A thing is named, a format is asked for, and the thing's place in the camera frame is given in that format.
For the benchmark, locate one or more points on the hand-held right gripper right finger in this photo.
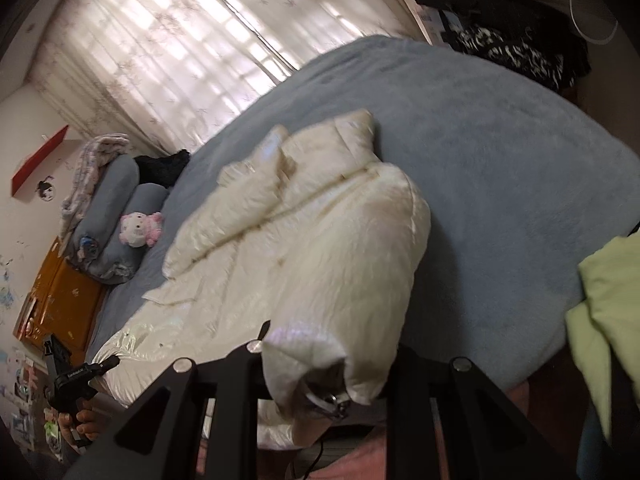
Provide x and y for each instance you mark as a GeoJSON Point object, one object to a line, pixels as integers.
{"type": "Point", "coordinates": [410, 375]}

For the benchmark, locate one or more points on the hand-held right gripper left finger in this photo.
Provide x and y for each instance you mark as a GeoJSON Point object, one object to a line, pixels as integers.
{"type": "Point", "coordinates": [240, 375]}

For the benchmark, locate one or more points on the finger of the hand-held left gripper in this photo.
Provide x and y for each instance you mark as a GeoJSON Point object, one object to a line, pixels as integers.
{"type": "Point", "coordinates": [106, 365]}

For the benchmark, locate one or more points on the shiny white puffer jacket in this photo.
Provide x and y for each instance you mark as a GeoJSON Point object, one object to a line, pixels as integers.
{"type": "Point", "coordinates": [300, 240]}

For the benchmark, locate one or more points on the person's left hand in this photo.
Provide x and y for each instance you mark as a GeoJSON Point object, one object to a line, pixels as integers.
{"type": "Point", "coordinates": [85, 422]}

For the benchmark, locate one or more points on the orange wooden headboard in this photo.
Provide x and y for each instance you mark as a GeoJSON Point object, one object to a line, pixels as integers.
{"type": "Point", "coordinates": [60, 290]}

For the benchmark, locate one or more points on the grey rolled blanket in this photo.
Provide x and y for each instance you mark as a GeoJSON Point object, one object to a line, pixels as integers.
{"type": "Point", "coordinates": [117, 180]}
{"type": "Point", "coordinates": [107, 260]}

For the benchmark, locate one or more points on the pink and white cat plush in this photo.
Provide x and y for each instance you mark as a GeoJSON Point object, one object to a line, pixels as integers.
{"type": "Point", "coordinates": [135, 230]}

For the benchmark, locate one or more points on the black fuzzy cloth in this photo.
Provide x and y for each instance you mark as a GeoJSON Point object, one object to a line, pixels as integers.
{"type": "Point", "coordinates": [160, 167]}

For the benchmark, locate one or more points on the floral folded quilt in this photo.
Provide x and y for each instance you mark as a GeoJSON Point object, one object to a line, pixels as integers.
{"type": "Point", "coordinates": [95, 155]}

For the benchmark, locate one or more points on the light green cloth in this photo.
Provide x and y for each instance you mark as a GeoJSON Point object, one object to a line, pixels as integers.
{"type": "Point", "coordinates": [610, 310]}

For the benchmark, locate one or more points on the grey-blue bed blanket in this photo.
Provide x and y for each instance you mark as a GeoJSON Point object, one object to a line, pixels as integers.
{"type": "Point", "coordinates": [500, 160]}

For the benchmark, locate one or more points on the white floral curtain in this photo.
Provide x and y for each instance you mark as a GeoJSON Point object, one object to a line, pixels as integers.
{"type": "Point", "coordinates": [125, 60]}
{"type": "Point", "coordinates": [325, 0]}

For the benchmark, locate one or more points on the black and white patterned cloth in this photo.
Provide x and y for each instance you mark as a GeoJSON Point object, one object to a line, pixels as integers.
{"type": "Point", "coordinates": [500, 47]}

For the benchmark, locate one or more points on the white cardboard box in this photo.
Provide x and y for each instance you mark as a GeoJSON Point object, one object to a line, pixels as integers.
{"type": "Point", "coordinates": [430, 20]}

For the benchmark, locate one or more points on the cartoon face wall sticker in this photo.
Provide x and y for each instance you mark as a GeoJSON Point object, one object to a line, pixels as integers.
{"type": "Point", "coordinates": [46, 191]}

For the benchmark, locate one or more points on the red wall shelf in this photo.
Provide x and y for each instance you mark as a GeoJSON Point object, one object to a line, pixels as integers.
{"type": "Point", "coordinates": [37, 160]}

